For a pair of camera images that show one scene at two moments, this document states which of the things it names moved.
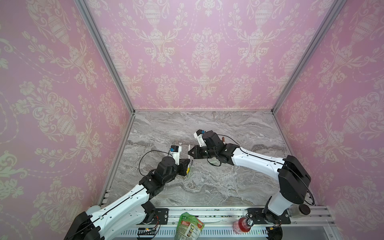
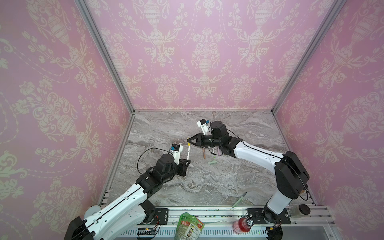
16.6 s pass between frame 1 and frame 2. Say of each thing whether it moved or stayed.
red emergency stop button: stayed
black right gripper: moved
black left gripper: stayed
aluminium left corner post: stayed
